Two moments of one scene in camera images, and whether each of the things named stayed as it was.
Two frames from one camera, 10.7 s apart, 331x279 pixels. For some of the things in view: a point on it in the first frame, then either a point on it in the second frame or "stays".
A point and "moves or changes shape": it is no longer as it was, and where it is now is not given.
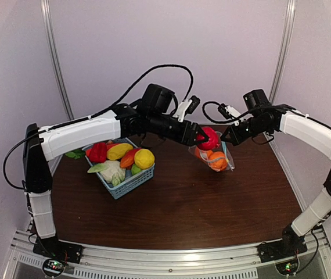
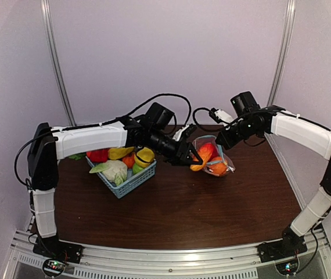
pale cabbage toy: x=111 y=171 stays
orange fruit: x=204 y=154 moves or changes shape
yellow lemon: x=144 y=158 stays
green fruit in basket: x=135 y=169 stays
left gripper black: x=191 y=134 to x=179 y=157
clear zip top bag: x=219 y=158 moves or changes shape
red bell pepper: x=98 y=153 stays
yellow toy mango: x=117 y=151 stays
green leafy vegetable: x=76 y=154 stays
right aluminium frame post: x=283 y=51 stays
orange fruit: x=217 y=161 to x=129 y=160
